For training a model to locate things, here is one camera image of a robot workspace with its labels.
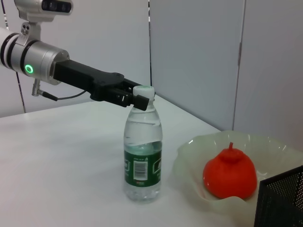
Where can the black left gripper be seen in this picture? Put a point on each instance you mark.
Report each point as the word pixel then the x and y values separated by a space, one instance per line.
pixel 82 75

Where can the translucent wavy glass fruit bowl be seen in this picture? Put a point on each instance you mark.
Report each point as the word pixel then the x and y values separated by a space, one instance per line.
pixel 189 165

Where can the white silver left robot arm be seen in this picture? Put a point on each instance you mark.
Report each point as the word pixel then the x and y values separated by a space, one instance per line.
pixel 35 59

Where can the black mesh pen holder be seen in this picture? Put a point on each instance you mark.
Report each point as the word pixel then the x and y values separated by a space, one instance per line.
pixel 281 201

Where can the clear green-label water bottle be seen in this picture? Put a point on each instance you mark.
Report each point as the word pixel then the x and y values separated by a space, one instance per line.
pixel 143 153

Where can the red-orange toy orange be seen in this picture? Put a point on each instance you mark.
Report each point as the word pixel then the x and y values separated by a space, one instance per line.
pixel 229 175

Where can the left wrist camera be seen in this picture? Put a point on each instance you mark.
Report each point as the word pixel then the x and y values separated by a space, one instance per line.
pixel 56 6

